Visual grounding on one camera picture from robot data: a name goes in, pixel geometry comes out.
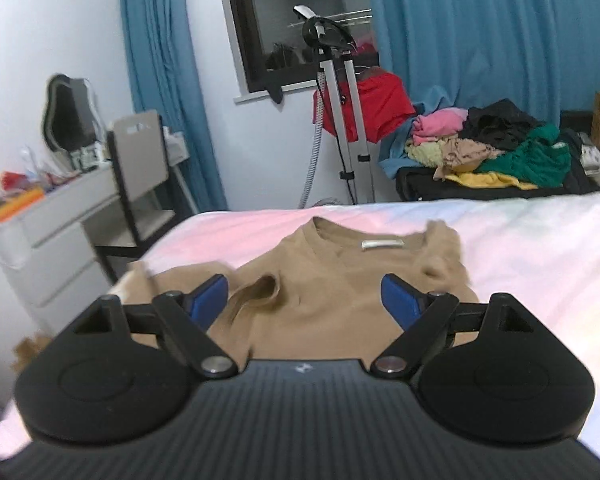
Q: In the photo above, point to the orange box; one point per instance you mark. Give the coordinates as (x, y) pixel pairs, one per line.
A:
(15, 205)

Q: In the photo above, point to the cardboard box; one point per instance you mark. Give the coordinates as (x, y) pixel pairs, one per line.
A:
(32, 352)

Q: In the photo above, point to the dark framed window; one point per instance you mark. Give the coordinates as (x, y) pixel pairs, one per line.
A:
(280, 20)

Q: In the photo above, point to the beige chair with black frame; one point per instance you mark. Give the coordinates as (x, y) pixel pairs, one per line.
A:
(140, 155)

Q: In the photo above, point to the white dressing table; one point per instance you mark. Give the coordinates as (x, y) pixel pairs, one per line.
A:
(55, 260)

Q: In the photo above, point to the light blue garment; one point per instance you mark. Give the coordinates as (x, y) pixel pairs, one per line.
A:
(395, 155)

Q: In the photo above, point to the group of cosmetics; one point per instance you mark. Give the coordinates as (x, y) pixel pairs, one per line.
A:
(87, 157)

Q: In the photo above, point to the wide blue curtain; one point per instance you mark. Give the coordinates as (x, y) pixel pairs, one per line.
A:
(480, 35)

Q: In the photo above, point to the yellow garment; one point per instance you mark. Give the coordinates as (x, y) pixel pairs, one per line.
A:
(480, 180)

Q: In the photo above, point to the black garment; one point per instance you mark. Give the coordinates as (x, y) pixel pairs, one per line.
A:
(500, 125)

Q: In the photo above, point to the red garment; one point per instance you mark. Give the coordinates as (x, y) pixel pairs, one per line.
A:
(380, 105)

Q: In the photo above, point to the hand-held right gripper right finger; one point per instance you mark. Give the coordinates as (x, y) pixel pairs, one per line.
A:
(400, 300)

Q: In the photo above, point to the pink garment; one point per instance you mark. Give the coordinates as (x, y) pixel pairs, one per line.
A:
(440, 122)

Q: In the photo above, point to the garment steamer on stand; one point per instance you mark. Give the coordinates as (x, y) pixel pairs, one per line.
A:
(337, 110)

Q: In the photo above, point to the beige patterned garment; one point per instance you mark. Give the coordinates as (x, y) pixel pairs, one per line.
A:
(467, 152)

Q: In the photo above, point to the tan shirt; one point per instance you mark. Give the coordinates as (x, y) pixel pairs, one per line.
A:
(330, 300)

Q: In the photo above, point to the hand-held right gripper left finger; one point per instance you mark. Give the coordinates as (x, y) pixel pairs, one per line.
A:
(207, 302)

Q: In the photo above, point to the narrow blue curtain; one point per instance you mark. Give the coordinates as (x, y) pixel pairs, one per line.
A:
(165, 85)

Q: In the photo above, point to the yellow-green fuzzy garment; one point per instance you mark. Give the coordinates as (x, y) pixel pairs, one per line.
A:
(422, 155)

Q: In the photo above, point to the wavy framed vanity mirror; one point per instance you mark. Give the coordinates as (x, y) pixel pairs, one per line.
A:
(70, 120)

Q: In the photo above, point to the white grey garment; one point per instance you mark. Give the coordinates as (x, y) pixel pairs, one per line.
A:
(592, 162)

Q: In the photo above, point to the pile of colourful clothes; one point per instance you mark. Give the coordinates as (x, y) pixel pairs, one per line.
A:
(420, 185)

